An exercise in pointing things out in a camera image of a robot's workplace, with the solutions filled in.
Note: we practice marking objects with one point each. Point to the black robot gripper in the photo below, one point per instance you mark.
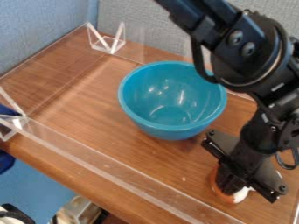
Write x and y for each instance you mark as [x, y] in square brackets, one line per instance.
[243, 167]

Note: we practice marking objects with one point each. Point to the blue bowl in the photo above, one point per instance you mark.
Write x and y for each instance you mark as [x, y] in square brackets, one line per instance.
[171, 103]

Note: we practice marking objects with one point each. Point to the brown and white toy mushroom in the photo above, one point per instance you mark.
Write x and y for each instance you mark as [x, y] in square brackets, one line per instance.
[237, 197]

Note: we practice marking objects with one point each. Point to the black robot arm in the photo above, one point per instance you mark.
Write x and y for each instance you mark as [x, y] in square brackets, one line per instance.
[243, 51]

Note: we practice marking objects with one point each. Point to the clear acrylic front barrier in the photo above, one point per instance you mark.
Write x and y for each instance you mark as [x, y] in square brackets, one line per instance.
[130, 194]

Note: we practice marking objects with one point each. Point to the black and white object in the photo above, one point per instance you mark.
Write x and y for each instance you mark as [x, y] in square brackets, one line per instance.
[11, 215]

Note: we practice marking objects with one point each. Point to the metal table frame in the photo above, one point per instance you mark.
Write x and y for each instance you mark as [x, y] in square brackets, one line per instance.
[79, 211]

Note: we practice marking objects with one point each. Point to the clear acrylic corner bracket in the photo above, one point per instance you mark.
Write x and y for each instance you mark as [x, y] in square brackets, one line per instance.
[104, 43]

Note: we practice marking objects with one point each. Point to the clear acrylic left bracket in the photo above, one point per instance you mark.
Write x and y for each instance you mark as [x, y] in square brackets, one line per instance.
[12, 117]

